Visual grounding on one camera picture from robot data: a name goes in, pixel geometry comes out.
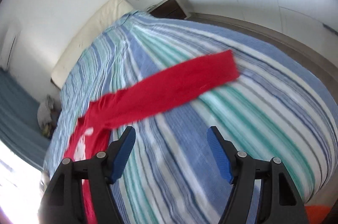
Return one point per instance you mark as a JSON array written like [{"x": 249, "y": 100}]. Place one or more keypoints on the red sweater with white dog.
[{"x": 160, "y": 92}]

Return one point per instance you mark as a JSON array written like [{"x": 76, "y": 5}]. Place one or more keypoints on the dark wooden nightstand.
[{"x": 169, "y": 9}]

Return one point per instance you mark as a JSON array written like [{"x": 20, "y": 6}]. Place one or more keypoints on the orange fuzzy trousers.
[{"x": 318, "y": 214}]

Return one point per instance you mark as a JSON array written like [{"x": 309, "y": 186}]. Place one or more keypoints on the cream padded headboard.
[{"x": 104, "y": 17}]

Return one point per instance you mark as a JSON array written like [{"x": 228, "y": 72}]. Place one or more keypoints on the teal curtain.
[{"x": 20, "y": 131}]

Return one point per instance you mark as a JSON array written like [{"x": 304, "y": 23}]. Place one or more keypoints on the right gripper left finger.
[{"x": 63, "y": 199}]

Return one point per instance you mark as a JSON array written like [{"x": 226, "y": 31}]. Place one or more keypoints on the pile of folded clothes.
[{"x": 47, "y": 117}]

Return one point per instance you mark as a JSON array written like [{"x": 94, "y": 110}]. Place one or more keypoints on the striped blue green bedspread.
[{"x": 275, "y": 108}]

